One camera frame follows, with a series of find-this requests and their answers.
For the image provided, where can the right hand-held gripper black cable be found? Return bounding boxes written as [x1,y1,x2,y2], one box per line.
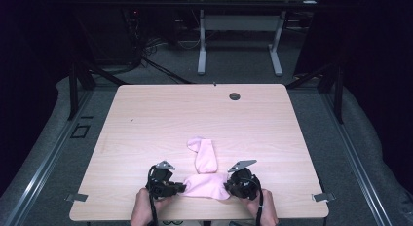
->
[249,175,265,226]

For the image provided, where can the hand-held gripper black cable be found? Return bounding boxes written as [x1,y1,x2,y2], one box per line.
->
[249,175,265,226]
[147,165,161,226]

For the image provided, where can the left hand-held gripper black cable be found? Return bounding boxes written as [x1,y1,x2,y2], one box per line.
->
[147,165,161,226]

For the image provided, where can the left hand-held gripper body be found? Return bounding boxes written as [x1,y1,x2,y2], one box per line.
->
[144,160,178,200]

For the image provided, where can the black equipment cabinet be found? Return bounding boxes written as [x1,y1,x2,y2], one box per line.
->
[76,6,144,67]

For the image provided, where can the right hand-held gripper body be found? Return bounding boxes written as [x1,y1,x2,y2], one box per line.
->
[227,159,261,202]

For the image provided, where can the pink sock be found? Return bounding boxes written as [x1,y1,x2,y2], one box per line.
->
[186,136,218,175]
[180,172,232,201]

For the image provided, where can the white desk with metal legs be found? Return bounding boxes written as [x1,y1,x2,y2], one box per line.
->
[178,0,321,77]

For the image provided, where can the grey metal table bracket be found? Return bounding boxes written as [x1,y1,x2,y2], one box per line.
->
[311,192,337,203]
[63,193,90,203]

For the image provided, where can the black floor cables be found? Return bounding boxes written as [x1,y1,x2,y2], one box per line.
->
[141,37,194,85]

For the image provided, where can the person's left hand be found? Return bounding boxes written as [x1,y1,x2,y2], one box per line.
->
[129,187,174,226]

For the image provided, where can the person's right hand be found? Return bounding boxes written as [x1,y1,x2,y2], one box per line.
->
[239,188,280,226]

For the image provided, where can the black metal frame stand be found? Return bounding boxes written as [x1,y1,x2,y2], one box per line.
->
[67,60,130,122]
[285,60,346,125]

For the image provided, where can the black horizontal frame bar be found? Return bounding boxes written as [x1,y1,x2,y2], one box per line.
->
[62,0,342,10]

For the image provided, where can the aluminium floor rail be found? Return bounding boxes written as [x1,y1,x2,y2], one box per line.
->
[320,93,394,226]
[2,89,95,226]

